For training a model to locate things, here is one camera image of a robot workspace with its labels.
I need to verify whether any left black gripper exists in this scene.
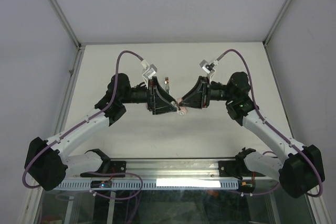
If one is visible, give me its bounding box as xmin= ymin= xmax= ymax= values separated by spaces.
xmin=121 ymin=77 xmax=177 ymax=114

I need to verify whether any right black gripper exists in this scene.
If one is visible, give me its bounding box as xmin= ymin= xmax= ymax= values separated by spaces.
xmin=178 ymin=77 xmax=235 ymax=110

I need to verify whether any white stapler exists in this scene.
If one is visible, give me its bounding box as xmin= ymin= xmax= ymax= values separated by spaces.
xmin=164 ymin=77 xmax=170 ymax=94

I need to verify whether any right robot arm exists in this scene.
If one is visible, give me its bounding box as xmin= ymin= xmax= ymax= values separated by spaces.
xmin=178 ymin=72 xmax=325 ymax=198

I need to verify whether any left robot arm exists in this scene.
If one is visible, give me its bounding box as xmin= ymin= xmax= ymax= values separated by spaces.
xmin=22 ymin=73 xmax=180 ymax=191

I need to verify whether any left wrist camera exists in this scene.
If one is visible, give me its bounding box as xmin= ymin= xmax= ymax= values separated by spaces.
xmin=141 ymin=59 xmax=158 ymax=83

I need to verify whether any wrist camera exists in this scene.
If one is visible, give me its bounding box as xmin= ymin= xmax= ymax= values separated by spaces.
xmin=199 ymin=59 xmax=219 ymax=82
xmin=141 ymin=59 xmax=158 ymax=83

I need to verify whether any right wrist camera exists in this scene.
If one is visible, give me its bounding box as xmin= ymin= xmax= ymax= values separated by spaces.
xmin=199 ymin=59 xmax=219 ymax=82

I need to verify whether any aluminium mounting rail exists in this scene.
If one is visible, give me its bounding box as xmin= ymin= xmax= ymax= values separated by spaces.
xmin=30 ymin=157 xmax=316 ymax=183

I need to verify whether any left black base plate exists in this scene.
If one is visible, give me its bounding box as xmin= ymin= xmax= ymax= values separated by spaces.
xmin=80 ymin=159 xmax=127 ymax=177

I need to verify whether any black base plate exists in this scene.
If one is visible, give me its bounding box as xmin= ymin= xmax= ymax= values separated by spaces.
xmin=218 ymin=159 xmax=264 ymax=180
xmin=80 ymin=159 xmax=127 ymax=177

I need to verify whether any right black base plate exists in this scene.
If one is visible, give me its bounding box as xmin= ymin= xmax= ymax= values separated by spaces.
xmin=218 ymin=159 xmax=264 ymax=180

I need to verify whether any white slotted cable duct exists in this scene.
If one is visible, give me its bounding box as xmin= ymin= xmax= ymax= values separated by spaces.
xmin=55 ymin=178 xmax=238 ymax=191

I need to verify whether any right aluminium frame post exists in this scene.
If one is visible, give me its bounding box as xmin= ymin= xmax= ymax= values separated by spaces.
xmin=264 ymin=0 xmax=309 ymax=48

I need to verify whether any aluminium frame post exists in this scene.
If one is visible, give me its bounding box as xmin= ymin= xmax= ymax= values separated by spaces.
xmin=264 ymin=0 xmax=309 ymax=48
xmin=33 ymin=0 xmax=81 ymax=49

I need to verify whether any left aluminium frame post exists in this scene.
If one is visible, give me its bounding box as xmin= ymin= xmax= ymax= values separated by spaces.
xmin=33 ymin=0 xmax=81 ymax=49

